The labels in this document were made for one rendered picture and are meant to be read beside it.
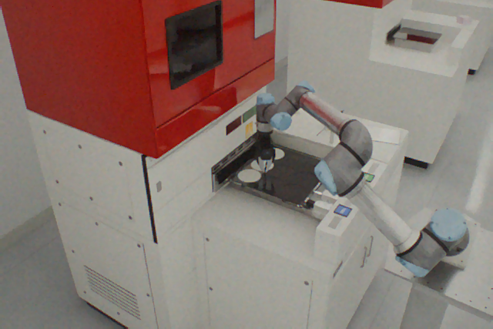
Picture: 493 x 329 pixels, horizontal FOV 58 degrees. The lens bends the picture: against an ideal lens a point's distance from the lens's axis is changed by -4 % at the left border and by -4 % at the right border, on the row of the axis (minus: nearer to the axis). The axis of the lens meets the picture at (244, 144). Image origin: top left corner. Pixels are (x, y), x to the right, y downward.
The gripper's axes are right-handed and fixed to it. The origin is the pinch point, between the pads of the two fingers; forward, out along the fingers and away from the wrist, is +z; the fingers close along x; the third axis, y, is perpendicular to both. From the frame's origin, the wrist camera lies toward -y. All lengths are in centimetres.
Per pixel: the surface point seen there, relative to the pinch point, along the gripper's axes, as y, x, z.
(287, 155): 13.0, -13.4, 1.3
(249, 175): -0.5, 7.1, 1.3
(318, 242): -47.2, -10.9, 1.4
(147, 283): -24, 55, 37
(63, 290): 28, 112, 91
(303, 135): 18.6, -21.9, -5.2
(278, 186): -10.4, -3.9, 1.4
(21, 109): 98, 132, 6
